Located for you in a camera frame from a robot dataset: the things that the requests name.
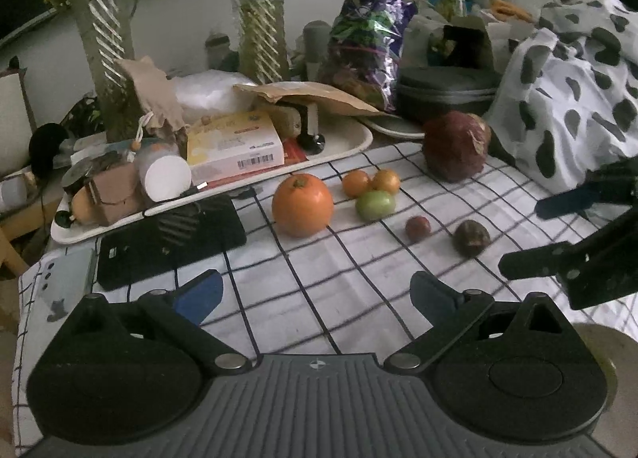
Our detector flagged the cow print cloth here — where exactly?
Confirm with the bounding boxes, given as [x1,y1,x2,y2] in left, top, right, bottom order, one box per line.
[483,0,638,194]

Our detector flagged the dark brown fruit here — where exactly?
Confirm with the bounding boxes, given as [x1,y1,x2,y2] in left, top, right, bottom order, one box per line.
[453,219,490,257]

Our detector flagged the white tray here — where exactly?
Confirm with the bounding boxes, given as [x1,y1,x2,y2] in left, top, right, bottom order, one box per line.
[50,114,374,244]

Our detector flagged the black checked white tablecloth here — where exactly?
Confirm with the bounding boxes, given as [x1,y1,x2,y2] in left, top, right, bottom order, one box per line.
[15,136,638,444]

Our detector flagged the small red fruit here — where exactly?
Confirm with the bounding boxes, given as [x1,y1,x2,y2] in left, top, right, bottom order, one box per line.
[405,216,432,243]

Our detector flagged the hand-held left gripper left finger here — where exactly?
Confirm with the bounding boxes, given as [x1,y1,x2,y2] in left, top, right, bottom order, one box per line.
[65,269,252,373]

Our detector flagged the small brown cardboard box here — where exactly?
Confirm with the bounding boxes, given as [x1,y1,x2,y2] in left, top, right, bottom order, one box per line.
[89,164,145,227]

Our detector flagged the black grille device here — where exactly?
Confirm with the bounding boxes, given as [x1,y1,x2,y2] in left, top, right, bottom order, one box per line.
[96,193,247,290]

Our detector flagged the yellow cardboard box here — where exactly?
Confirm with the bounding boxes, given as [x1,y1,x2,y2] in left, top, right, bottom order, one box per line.
[185,111,286,184]

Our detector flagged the red onion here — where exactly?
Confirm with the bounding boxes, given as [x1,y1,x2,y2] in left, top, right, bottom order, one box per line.
[423,111,486,184]

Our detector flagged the green tomato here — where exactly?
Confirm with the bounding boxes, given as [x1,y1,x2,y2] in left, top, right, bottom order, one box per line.
[355,190,396,222]

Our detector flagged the grey jar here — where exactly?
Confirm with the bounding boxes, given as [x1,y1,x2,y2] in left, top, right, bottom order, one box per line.
[205,32,232,70]

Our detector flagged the large orange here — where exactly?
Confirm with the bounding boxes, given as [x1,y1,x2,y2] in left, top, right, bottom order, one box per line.
[272,173,335,238]

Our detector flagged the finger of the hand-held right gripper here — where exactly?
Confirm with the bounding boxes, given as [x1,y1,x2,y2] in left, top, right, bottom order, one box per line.
[534,159,638,220]
[498,239,594,282]

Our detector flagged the dark zip case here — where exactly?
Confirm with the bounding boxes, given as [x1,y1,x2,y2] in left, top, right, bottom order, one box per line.
[395,65,502,124]

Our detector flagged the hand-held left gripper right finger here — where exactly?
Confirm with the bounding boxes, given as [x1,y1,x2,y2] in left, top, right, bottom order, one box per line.
[384,271,574,371]

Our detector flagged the grey cylinder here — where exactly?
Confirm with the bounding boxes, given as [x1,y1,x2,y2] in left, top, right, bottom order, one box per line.
[304,22,331,82]

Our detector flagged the yellow round item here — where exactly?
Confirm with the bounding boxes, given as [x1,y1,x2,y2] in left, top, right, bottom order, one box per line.
[70,186,98,224]

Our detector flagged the black knob tool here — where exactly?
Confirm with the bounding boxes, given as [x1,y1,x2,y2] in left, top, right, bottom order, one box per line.
[296,104,326,154]

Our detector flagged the braided trunk plant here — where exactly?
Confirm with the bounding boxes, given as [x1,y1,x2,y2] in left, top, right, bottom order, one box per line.
[0,0,175,142]
[214,0,345,85]

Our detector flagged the purple foil wrapped plant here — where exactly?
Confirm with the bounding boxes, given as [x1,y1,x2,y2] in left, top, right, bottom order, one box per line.
[319,0,429,110]

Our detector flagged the beige drawstring bag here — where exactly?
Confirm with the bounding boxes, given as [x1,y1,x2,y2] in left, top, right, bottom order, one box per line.
[114,56,187,140]

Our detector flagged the white cylinder container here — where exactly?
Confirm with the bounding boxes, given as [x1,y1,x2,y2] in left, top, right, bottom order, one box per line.
[134,141,193,203]

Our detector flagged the orange snack item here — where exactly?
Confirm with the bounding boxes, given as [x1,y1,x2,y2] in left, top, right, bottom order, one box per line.
[491,0,534,22]

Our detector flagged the white plastic bag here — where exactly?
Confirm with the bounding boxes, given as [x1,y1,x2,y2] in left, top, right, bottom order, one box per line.
[172,70,255,115]

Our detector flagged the black paper bag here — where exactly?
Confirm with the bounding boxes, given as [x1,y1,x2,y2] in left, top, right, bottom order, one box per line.
[429,24,494,72]

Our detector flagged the white plate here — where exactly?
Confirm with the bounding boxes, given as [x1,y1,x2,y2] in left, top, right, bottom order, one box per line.
[359,114,429,140]

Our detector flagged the small orange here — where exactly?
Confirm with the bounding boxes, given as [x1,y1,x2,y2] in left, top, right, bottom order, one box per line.
[371,169,401,195]
[342,170,372,198]

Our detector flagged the brown paper envelope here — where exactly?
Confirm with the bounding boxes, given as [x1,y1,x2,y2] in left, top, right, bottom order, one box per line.
[233,81,384,117]

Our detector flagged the yellow onion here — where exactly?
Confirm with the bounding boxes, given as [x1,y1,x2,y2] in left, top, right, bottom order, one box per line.
[471,114,494,154]

